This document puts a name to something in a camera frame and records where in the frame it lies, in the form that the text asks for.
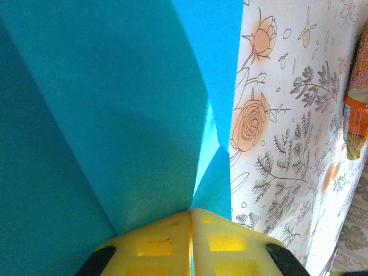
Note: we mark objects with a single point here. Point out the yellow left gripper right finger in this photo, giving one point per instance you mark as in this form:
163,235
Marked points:
227,247

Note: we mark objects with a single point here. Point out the red yellow snack bag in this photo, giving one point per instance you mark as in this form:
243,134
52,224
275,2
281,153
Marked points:
356,115

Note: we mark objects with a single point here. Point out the blue paper sheet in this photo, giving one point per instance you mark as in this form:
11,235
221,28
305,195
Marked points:
100,86

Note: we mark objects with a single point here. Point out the floral patterned table cover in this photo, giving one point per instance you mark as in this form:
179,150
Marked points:
287,86

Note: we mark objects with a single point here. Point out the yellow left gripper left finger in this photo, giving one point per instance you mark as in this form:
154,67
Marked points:
155,244

